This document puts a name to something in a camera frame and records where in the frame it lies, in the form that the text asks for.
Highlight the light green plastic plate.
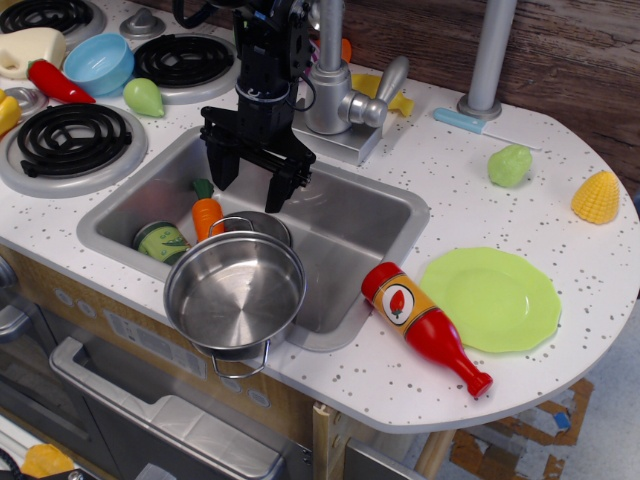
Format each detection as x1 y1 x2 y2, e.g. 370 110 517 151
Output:
420 247 562 353

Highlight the blue handled toy knife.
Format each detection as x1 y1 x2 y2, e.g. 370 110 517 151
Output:
433 108 542 151

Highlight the yellow toy corn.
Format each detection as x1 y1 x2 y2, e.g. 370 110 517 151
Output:
571 171 620 225

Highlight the yellow toy cheese slice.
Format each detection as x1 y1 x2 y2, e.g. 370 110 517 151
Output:
351 74 415 117

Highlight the silver toy faucet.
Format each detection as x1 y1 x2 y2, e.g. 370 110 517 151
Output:
292 0 409 166

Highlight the silver oven door handle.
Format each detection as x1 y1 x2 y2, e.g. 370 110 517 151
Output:
49 337 287 479

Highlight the black back stove burner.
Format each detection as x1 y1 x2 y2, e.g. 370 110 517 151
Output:
1 0 106 50

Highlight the light green toy pear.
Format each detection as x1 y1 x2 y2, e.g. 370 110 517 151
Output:
123 78 164 118

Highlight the red toy chili pepper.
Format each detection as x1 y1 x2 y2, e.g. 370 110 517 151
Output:
27 59 96 104

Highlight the silver ring knob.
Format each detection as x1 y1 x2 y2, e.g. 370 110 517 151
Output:
5 87 49 117

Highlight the grey vertical pole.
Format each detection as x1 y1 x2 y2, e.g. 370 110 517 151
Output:
457 0 517 120

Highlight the silver stove knob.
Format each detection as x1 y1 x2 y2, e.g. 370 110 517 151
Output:
119 7 166 40

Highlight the red toy ketchup bottle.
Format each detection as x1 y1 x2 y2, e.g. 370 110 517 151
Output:
361 262 493 398

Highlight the light blue plastic bowl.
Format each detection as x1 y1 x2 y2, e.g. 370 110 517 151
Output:
63 33 135 97

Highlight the silver sink basin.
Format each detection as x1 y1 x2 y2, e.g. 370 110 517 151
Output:
78 128 429 352

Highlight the orange toy carrot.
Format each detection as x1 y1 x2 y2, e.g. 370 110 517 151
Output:
191 178 225 242

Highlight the yellow toy on floor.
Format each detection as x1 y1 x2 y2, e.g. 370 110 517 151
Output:
20 444 75 479

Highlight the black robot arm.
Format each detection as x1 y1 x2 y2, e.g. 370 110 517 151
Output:
172 1 316 213

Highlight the black middle stove burner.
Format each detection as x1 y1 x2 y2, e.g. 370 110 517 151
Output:
133 34 240 105

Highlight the yellow toy bell pepper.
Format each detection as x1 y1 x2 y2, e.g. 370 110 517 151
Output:
0 90 22 136

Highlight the black front stove burner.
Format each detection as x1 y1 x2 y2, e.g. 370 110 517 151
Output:
1 103 148 199

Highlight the cream toy bottle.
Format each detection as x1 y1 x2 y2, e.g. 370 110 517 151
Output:
0 27 66 80

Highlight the black stove burner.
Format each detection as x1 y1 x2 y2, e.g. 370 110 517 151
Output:
133 34 240 105
1 0 106 50
1 103 148 199

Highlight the orange toy behind faucet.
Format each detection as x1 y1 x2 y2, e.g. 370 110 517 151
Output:
341 38 352 63

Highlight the stainless steel pot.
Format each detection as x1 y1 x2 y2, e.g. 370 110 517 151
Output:
164 216 307 380

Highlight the green toy broccoli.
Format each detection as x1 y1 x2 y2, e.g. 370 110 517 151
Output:
487 144 533 188

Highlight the green toy peas can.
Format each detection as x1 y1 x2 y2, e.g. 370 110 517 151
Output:
132 221 191 265

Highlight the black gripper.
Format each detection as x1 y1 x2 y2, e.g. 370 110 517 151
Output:
201 87 315 213

